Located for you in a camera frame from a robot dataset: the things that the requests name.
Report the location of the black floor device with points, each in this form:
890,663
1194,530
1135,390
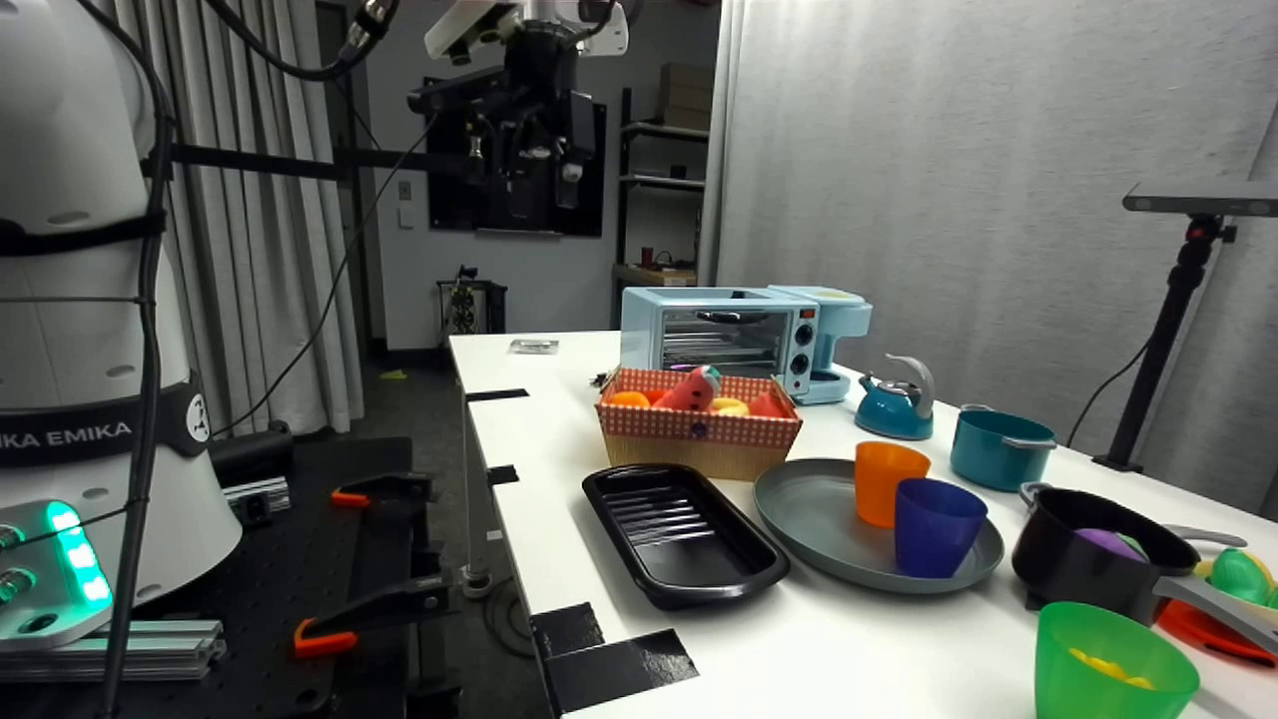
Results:
470,305

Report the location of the teal toy pot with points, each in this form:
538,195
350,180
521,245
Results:
1000,452

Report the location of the grey round plate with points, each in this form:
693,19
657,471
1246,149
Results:
811,514

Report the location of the red toy plate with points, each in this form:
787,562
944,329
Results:
1202,630

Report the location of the yellow toy fruit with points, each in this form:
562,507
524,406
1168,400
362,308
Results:
727,406

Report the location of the black toy pan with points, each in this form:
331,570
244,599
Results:
1064,566

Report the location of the black rectangular tray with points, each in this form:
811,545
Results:
679,534

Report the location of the orange toy fruit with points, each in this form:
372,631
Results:
630,398

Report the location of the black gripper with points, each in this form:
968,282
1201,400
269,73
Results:
545,61

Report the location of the purple toy vegetable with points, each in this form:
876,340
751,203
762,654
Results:
1113,539

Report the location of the green plastic cup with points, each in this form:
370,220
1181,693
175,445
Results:
1113,693

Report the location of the black horizontal bar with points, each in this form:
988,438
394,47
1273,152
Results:
265,161

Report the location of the yellow toy piece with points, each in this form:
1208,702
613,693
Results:
1113,663

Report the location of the light blue toy oven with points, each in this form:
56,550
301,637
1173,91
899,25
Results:
665,334

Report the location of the large black tape patch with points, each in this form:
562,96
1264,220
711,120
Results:
622,663

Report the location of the small black tape square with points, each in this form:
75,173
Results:
501,471

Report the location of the orange plastic cup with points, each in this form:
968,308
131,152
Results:
884,485

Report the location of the red checkered basket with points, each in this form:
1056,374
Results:
693,445

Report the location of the black tripod stand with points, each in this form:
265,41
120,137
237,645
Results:
1173,305

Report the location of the grey pleated curtain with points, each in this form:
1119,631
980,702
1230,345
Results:
265,293

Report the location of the aluminium profile rail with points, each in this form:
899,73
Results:
120,654

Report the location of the black tape strip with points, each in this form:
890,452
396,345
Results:
498,392

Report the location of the white backdrop curtain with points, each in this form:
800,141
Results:
960,173

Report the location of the green toy fruit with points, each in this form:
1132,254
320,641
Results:
1245,571

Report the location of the red toy fruit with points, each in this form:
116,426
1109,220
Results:
767,400

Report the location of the cardboard box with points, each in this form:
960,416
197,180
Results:
686,96

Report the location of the black wall monitor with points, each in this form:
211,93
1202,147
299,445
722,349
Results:
444,203

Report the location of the toy watermelon slice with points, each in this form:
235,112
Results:
686,390

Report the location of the blue plastic cup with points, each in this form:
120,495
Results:
940,534

